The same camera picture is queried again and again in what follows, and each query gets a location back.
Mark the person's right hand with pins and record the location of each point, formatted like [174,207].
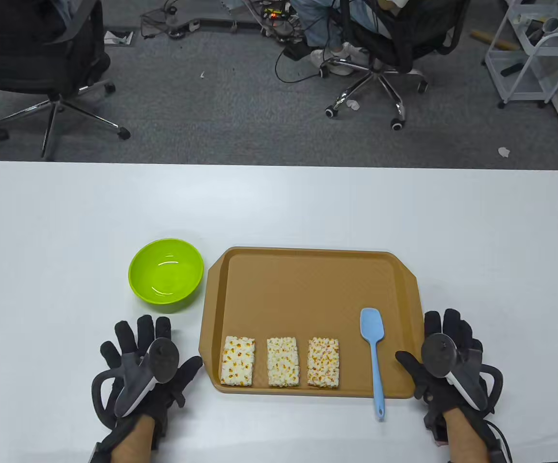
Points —
[409,364]

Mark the person's left hand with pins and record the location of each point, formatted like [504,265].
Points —
[125,337]

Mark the black white hand controller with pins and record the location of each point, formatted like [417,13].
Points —
[440,354]
[160,361]

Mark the light blue dessert shovel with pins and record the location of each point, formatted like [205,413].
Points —
[372,328]

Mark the lime green plastic bowl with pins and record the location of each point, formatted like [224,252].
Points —
[165,270]

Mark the white orange-speckled rice cake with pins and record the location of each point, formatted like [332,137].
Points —
[283,361]
[237,361]
[323,362]

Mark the brown plastic food tray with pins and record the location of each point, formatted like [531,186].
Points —
[307,299]

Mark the person's right forearm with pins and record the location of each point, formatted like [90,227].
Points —
[467,439]

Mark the person's left forearm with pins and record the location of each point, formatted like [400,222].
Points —
[131,443]

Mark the white booklet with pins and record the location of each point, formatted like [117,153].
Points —
[117,38]

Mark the white metal utility cart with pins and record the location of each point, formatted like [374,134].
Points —
[520,79]

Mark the black office chair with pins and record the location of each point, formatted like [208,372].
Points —
[33,43]
[404,38]

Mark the wooden stick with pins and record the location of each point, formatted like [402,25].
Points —
[496,42]

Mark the black left wrist camera band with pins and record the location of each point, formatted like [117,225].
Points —
[100,456]

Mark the black wrist camera band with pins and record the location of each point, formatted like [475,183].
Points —
[498,448]
[100,456]

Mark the black right wrist camera band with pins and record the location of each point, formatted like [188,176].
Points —
[498,448]

